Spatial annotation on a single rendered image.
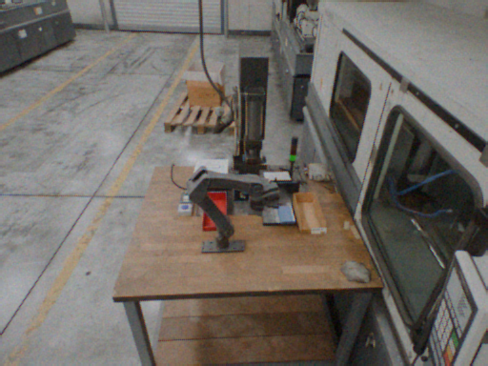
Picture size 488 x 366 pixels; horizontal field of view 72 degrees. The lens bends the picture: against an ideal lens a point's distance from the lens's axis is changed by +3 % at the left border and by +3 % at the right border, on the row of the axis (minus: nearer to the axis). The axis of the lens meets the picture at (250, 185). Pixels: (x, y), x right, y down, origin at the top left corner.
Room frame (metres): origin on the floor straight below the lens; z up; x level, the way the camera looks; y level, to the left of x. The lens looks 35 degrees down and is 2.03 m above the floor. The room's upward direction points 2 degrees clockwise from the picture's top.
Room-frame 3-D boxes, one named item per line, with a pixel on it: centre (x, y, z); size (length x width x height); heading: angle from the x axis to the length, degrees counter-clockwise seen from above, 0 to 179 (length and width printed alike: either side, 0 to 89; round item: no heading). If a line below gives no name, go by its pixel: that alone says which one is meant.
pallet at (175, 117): (4.68, 0.69, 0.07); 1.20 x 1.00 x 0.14; 178
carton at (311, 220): (1.33, -0.31, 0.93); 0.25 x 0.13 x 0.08; 5
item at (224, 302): (1.35, 0.02, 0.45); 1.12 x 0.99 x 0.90; 95
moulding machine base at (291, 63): (7.26, -0.96, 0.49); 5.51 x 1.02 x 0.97; 1
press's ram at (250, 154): (1.58, 0.02, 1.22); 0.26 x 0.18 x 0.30; 5
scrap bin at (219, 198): (1.33, 0.18, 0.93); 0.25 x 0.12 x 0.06; 5
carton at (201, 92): (4.98, 0.71, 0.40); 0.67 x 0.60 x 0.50; 177
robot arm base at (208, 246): (1.10, 0.12, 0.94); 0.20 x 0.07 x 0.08; 95
